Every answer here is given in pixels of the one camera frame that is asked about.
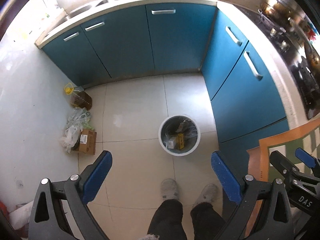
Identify yellow package in bin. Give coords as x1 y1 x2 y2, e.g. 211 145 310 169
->
176 133 184 150

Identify brown cardboard box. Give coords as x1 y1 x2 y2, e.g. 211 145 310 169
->
71 129 97 155

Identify white round trash bin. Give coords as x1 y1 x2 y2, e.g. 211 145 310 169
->
158 115 201 157

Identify right grey slipper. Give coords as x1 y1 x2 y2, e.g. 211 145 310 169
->
193 184 219 207

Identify white plastic bag pile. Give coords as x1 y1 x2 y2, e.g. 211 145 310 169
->
59 107 94 153

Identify right black trouser leg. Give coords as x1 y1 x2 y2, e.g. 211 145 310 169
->
190 202 225 240

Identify black gas stove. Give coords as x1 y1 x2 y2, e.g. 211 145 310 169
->
237 6 319 120

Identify black trouser leg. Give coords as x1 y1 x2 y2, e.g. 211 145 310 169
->
148 199 187 239
190 202 225 240

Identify green checkered orange-edged mat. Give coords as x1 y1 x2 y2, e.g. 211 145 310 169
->
243 118 320 238

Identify left grey slipper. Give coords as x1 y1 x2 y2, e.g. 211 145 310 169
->
160 179 180 201

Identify blue kitchen base cabinets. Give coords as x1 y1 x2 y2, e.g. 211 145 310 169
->
41 3 288 174

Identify left black trouser leg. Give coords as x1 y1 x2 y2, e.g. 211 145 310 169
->
148 199 187 239

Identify stainless steel double sink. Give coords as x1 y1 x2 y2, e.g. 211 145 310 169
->
63 0 109 21

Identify stainless steel stock pot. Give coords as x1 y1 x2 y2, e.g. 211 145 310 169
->
260 0 293 16

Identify grey slipper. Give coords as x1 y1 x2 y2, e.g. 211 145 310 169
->
160 179 180 201
193 184 219 207

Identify cooking oil bottle yellow cap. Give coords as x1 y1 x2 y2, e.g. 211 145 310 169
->
63 83 93 111

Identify white red bag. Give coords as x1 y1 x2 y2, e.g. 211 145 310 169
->
0 199 73 240

